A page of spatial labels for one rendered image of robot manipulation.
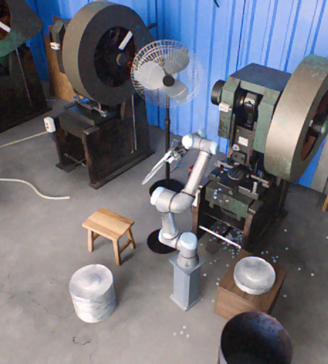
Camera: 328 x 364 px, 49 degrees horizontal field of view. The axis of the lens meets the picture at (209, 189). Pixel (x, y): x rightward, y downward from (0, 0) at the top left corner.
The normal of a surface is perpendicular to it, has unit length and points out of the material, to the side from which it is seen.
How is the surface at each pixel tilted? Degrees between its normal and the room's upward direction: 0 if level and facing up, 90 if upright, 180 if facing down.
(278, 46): 90
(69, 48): 70
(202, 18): 90
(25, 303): 0
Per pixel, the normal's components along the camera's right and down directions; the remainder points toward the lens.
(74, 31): -0.40, -0.08
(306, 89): -0.29, -0.26
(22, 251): 0.07, -0.77
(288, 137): -0.52, 0.35
